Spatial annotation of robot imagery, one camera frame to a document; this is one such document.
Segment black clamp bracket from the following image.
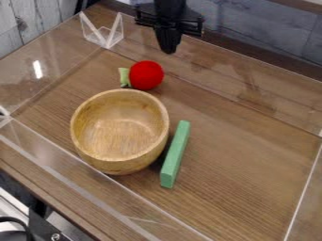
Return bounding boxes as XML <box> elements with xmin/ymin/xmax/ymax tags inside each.
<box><xmin>28</xmin><ymin>210</ymin><xmax>73</xmax><ymax>241</ymax></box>

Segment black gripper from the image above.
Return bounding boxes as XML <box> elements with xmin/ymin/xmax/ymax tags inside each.
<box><xmin>135</xmin><ymin>2</ymin><xmax>204</xmax><ymax>55</ymax></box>

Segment green rectangular block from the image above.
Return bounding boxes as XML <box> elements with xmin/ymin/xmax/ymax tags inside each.
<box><xmin>160</xmin><ymin>120</ymin><xmax>191</xmax><ymax>188</ymax></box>

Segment black cable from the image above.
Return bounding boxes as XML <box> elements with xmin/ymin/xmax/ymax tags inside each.
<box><xmin>0</xmin><ymin>216</ymin><xmax>35</xmax><ymax>241</ymax></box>

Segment clear acrylic tray wall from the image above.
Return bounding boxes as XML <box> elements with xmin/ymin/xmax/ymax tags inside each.
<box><xmin>0</xmin><ymin>8</ymin><xmax>322</xmax><ymax>241</ymax></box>

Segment red plush strawberry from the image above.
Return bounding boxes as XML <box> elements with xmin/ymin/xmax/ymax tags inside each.
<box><xmin>117</xmin><ymin>60</ymin><xmax>164</xmax><ymax>90</ymax></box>

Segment wooden bowl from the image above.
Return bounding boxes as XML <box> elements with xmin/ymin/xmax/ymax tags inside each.
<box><xmin>71</xmin><ymin>88</ymin><xmax>169</xmax><ymax>175</ymax></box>

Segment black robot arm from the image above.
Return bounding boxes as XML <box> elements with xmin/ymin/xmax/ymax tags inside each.
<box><xmin>135</xmin><ymin>0</ymin><xmax>204</xmax><ymax>55</ymax></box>

